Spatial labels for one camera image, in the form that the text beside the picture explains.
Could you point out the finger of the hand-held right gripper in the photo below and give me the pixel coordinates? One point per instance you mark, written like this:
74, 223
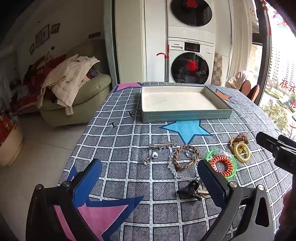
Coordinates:
288, 141
267, 141

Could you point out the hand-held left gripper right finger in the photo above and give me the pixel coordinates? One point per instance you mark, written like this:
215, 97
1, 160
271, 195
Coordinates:
211, 183

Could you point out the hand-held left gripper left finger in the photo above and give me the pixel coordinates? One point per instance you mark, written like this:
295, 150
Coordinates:
87, 179

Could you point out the green translucent bangle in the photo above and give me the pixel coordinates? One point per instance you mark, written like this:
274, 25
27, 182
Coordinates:
233, 170

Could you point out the silver rhinestone hair clip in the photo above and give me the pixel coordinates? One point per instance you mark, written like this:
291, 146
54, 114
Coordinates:
161, 144

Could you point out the teal tray with white lining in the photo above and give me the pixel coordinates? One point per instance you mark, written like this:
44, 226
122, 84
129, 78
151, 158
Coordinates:
178, 100

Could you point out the person's right forearm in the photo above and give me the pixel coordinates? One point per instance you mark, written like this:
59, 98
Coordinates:
288, 215

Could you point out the beige rubber bands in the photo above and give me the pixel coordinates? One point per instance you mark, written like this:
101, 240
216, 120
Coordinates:
204, 194

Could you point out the black key bunch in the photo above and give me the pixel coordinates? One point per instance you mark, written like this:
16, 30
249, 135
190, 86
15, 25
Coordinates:
190, 188

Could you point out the grey checked cloth with stars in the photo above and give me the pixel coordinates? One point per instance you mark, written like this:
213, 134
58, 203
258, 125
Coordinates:
129, 162

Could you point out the red window decal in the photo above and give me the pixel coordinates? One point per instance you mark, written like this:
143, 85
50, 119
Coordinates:
288, 90

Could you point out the brown chair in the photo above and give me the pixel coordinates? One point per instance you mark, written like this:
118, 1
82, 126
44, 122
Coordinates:
251, 90

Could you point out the beige cloth on chair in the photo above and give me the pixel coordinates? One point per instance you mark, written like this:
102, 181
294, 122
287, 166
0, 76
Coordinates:
237, 80

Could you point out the cream basket with red contents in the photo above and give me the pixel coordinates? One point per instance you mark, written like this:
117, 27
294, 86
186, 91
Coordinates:
10, 143

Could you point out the checkered hanging towel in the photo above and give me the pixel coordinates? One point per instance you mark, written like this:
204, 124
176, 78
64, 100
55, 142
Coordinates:
217, 69

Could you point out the pale green sofa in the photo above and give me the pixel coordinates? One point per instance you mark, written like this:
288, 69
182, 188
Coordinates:
94, 89

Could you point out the beige jacket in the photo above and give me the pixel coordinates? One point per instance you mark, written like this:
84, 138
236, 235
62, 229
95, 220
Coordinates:
69, 76

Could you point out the white washing machine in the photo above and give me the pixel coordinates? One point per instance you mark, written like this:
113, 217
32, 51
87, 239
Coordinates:
190, 62

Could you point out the pile of red clothes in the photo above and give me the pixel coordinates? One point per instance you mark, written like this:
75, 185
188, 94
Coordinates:
34, 78

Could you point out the red hanging ornament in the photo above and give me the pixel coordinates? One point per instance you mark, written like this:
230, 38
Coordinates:
266, 11

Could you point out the red hook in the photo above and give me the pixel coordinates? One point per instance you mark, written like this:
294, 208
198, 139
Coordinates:
162, 54

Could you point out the white tumble dryer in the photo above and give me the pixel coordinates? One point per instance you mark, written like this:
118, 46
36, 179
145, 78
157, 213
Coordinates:
192, 14

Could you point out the small dark picture frame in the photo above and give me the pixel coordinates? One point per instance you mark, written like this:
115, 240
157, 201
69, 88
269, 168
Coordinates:
55, 27
32, 48

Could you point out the large dark picture frame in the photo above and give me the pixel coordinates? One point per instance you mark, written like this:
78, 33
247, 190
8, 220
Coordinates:
42, 36

